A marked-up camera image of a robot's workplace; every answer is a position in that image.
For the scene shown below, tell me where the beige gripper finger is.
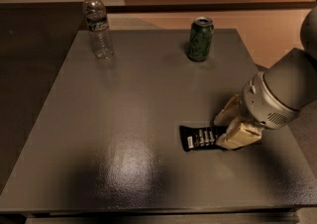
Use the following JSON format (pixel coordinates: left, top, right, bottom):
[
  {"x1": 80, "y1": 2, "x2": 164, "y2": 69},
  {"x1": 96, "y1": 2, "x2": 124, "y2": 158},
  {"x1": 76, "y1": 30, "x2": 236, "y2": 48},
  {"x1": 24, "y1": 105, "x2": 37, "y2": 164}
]
[
  {"x1": 213, "y1": 94, "x2": 242, "y2": 127},
  {"x1": 216, "y1": 118, "x2": 264, "y2": 150}
]

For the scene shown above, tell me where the black rxbar chocolate wrapper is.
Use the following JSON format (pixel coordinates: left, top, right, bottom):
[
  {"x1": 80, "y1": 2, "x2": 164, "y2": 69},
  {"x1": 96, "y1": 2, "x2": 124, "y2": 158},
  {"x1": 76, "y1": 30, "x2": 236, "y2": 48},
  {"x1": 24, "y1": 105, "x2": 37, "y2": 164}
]
[{"x1": 179, "y1": 126, "x2": 227, "y2": 152}]

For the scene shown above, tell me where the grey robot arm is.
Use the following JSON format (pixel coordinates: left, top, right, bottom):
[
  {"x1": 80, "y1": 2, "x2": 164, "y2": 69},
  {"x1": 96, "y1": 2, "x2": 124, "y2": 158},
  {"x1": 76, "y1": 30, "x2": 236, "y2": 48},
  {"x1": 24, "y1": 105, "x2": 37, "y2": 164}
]
[{"x1": 214, "y1": 7, "x2": 317, "y2": 150}]

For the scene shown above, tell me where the green soda can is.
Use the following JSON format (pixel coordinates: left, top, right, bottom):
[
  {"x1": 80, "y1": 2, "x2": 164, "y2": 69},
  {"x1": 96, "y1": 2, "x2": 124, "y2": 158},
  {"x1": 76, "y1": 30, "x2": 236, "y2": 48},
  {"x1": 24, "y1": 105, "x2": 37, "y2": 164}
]
[{"x1": 187, "y1": 17, "x2": 214, "y2": 61}]

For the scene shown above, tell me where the clear plastic water bottle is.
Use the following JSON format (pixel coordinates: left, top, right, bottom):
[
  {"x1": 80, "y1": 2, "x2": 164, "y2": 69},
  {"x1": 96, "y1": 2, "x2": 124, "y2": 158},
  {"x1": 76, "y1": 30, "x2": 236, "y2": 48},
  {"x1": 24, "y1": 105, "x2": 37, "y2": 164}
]
[{"x1": 82, "y1": 0, "x2": 114, "y2": 59}]

